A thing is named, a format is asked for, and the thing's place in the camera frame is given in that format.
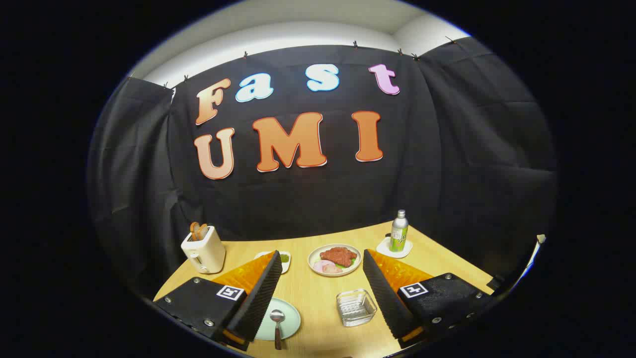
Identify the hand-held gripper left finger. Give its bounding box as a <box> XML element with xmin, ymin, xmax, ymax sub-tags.
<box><xmin>153</xmin><ymin>250</ymin><xmax>283</xmax><ymax>352</ymax></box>

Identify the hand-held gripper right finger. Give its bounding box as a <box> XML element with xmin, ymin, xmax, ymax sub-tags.
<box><xmin>362</xmin><ymin>249</ymin><xmax>495</xmax><ymax>350</ymax></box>

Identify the metal spoon with brown handle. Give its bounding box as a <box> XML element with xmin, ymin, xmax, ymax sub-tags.
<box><xmin>270</xmin><ymin>309</ymin><xmax>285</xmax><ymax>350</ymax></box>

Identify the metal perforated drain basket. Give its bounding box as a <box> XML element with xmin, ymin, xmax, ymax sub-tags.
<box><xmin>336</xmin><ymin>289</ymin><xmax>378</xmax><ymax>327</ymax></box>

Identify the light blue round plate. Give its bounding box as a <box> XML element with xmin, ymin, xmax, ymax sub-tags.
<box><xmin>254</xmin><ymin>297</ymin><xmax>302</xmax><ymax>341</ymax></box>

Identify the white divided dish with beans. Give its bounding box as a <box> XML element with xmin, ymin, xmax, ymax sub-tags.
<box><xmin>254</xmin><ymin>251</ymin><xmax>292</xmax><ymax>274</ymax></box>

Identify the white square coaster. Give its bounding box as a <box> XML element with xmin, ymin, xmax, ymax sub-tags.
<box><xmin>376</xmin><ymin>236</ymin><xmax>413</xmax><ymax>259</ymax></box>

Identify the brown steak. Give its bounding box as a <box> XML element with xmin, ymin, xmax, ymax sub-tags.
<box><xmin>320</xmin><ymin>247</ymin><xmax>357</xmax><ymax>267</ymax></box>

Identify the silver bottle with green label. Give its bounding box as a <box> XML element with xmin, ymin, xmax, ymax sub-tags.
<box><xmin>390</xmin><ymin>209</ymin><xmax>409</xmax><ymax>253</ymax></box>

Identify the white toaster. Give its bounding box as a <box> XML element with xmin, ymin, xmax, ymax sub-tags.
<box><xmin>181</xmin><ymin>226</ymin><xmax>227</xmax><ymax>274</ymax></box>

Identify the white oval food plate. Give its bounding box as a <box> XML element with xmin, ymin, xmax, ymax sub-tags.
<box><xmin>308</xmin><ymin>244</ymin><xmax>362</xmax><ymax>277</ymax></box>

